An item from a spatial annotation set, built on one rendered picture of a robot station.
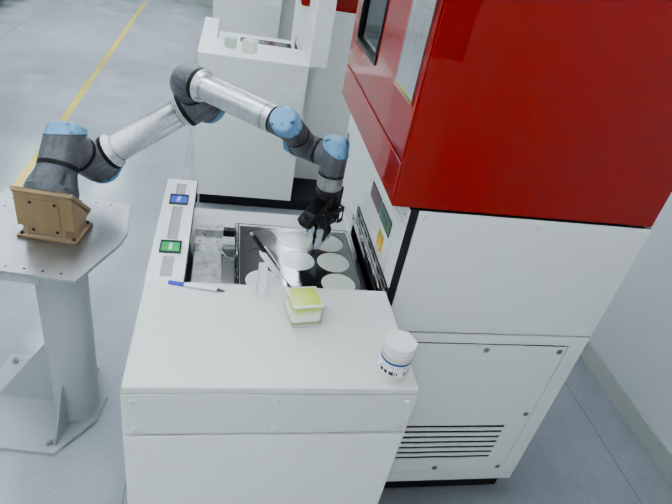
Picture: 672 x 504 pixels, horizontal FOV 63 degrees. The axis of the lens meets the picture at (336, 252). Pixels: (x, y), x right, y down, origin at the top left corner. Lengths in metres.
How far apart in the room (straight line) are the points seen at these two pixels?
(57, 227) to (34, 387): 0.82
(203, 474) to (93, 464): 0.92
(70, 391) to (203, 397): 1.12
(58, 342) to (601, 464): 2.22
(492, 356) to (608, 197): 0.58
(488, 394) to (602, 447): 1.01
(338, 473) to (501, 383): 0.70
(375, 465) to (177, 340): 0.57
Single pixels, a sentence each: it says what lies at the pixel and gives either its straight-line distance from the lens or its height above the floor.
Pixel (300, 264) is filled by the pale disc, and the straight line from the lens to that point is 1.63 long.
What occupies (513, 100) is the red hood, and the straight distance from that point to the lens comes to 1.32.
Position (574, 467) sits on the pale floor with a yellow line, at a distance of 2.68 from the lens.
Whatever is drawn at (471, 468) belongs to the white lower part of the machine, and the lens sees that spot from 2.24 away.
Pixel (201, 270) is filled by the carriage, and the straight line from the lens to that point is 1.60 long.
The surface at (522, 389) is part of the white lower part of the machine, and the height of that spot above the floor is 0.58.
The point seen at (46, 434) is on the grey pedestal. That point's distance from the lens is 2.36.
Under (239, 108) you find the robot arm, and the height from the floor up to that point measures 1.30.
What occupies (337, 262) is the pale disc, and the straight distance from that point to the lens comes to 1.67.
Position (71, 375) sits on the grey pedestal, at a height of 0.26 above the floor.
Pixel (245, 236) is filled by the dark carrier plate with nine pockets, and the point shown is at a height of 0.90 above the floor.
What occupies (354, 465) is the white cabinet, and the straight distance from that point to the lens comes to 1.43.
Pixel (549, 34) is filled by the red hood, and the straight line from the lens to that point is 1.31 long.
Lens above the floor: 1.84
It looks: 33 degrees down
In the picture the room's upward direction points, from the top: 12 degrees clockwise
